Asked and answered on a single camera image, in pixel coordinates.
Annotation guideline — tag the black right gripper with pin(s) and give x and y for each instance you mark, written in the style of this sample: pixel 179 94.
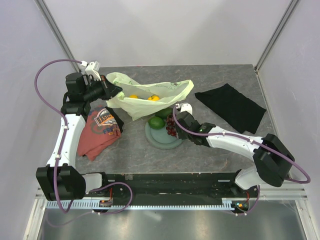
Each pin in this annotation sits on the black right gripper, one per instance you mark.
pixel 180 135

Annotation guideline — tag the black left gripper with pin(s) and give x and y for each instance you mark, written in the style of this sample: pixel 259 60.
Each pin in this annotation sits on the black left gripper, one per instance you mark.
pixel 105 85

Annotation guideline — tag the red grape bunch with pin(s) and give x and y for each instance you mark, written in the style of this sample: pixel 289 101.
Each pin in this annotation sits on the red grape bunch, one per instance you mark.
pixel 171 126

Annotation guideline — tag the green avocado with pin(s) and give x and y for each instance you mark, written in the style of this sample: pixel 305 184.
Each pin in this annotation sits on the green avocado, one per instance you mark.
pixel 164 113

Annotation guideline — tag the yellow lemon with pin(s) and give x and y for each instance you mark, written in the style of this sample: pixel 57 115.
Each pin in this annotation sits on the yellow lemon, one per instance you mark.
pixel 133 96

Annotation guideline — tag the green lime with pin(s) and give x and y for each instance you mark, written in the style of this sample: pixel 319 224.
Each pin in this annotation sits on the green lime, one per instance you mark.
pixel 156 123

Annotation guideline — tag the light green plastic bag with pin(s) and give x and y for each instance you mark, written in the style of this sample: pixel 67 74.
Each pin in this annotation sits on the light green plastic bag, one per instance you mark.
pixel 169 93

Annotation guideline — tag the yellow pear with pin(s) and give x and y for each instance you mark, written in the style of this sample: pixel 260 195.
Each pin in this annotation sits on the yellow pear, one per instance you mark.
pixel 154 98

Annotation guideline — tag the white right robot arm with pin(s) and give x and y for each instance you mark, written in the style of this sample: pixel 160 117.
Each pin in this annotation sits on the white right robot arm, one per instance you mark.
pixel 269 167

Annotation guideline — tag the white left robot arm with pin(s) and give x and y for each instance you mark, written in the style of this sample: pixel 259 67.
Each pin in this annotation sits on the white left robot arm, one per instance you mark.
pixel 59 179

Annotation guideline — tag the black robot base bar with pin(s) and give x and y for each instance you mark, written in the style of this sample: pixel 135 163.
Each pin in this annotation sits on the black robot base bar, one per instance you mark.
pixel 213 185

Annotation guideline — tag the grey green plate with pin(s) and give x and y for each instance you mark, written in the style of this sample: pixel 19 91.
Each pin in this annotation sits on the grey green plate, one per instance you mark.
pixel 160 138

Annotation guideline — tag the red printed t-shirt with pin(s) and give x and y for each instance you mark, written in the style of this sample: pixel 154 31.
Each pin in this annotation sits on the red printed t-shirt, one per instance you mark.
pixel 103 127

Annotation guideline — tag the black folded cloth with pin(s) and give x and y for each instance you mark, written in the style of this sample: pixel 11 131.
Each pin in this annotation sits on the black folded cloth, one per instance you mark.
pixel 240 112

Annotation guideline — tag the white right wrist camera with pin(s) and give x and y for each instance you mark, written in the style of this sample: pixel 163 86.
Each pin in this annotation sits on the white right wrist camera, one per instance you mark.
pixel 184 107

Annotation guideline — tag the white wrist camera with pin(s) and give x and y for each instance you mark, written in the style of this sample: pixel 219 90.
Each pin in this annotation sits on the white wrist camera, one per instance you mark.
pixel 91 68
pixel 184 107

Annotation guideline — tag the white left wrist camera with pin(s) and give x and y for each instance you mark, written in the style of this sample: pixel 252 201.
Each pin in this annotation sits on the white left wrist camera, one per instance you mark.
pixel 91 68

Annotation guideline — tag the left aluminium frame post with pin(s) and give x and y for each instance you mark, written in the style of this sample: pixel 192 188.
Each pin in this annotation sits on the left aluminium frame post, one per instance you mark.
pixel 48 16

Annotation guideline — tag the grey slotted cable duct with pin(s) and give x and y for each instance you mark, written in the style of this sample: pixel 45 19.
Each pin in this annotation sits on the grey slotted cable duct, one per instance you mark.
pixel 99 204

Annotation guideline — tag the aluminium corner frame rail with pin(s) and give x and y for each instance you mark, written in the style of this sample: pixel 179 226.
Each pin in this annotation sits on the aluminium corner frame rail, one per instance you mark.
pixel 276 33

